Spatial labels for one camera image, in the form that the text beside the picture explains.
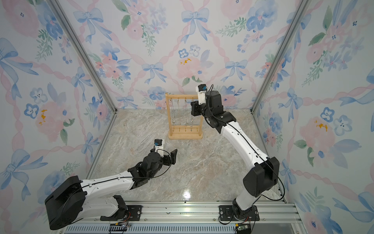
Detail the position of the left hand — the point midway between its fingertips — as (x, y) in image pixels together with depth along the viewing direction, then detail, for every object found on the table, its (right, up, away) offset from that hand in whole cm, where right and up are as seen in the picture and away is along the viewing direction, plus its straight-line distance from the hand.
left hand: (171, 148), depth 82 cm
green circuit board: (+35, -38, -9) cm, 53 cm away
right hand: (+12, +25, -5) cm, 28 cm away
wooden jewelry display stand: (+6, +8, +24) cm, 26 cm away
